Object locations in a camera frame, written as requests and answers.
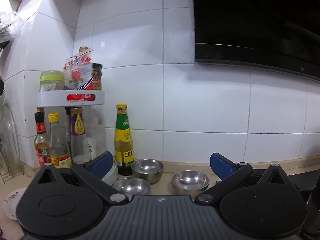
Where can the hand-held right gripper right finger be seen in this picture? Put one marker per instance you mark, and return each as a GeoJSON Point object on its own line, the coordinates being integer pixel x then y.
{"type": "Point", "coordinates": [221, 166]}

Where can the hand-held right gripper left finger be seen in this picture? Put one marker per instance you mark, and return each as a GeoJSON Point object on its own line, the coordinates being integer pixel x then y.
{"type": "Point", "coordinates": [101, 166]}

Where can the stainless steel bowl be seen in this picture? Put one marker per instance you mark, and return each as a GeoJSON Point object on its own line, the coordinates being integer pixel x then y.
{"type": "Point", "coordinates": [131, 187]}
{"type": "Point", "coordinates": [147, 168]}
{"type": "Point", "coordinates": [190, 180]}

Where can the floral white plate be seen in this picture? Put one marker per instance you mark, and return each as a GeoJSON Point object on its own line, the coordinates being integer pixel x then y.
{"type": "Point", "coordinates": [12, 202]}

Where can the clear plastic bottle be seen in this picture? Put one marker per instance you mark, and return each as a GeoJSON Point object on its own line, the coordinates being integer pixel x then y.
{"type": "Point", "coordinates": [96, 135]}

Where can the green yellow label sauce bottle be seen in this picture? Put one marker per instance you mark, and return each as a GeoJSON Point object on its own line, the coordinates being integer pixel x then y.
{"type": "Point", "coordinates": [123, 140]}

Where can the purple label clear bottle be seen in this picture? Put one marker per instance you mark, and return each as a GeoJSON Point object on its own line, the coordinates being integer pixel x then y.
{"type": "Point", "coordinates": [80, 135]}

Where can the yellow cap vinegar bottle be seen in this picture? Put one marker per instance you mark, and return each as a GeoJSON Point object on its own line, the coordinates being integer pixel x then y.
{"type": "Point", "coordinates": [58, 147]}

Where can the black cap bottle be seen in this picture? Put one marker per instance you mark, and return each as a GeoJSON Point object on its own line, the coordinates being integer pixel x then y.
{"type": "Point", "coordinates": [67, 111]}

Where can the red cap sauce bottle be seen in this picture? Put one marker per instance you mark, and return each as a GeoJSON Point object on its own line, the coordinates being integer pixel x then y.
{"type": "Point", "coordinates": [41, 142]}

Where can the black gas stove burner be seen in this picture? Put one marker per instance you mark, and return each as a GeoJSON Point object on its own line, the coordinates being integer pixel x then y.
{"type": "Point", "coordinates": [300, 187]}

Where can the brown cap bottle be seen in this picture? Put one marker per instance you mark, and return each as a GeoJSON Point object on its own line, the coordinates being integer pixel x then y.
{"type": "Point", "coordinates": [40, 110]}

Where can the white two-tier condiment rack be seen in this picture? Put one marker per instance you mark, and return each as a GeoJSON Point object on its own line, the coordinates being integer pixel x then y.
{"type": "Point", "coordinates": [52, 97]}

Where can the black lid sauce jar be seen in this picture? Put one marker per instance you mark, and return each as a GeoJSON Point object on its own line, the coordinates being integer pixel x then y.
{"type": "Point", "coordinates": [97, 77]}

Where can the glass pot lid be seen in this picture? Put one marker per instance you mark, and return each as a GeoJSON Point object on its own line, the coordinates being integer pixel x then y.
{"type": "Point", "coordinates": [8, 140]}

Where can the red floral print clear packet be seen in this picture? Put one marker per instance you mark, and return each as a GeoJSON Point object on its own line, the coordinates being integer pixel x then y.
{"type": "Point", "coordinates": [77, 72]}

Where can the green lid glass jar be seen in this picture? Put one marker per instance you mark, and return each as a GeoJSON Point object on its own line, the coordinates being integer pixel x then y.
{"type": "Point", "coordinates": [51, 81]}

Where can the gold cap bottle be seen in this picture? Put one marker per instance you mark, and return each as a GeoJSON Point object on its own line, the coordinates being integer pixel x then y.
{"type": "Point", "coordinates": [83, 49]}

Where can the black range hood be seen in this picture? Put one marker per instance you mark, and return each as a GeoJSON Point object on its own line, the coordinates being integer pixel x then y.
{"type": "Point", "coordinates": [250, 17]}

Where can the clear plastic bag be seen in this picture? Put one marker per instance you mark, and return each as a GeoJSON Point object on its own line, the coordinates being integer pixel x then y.
{"type": "Point", "coordinates": [10, 27]}

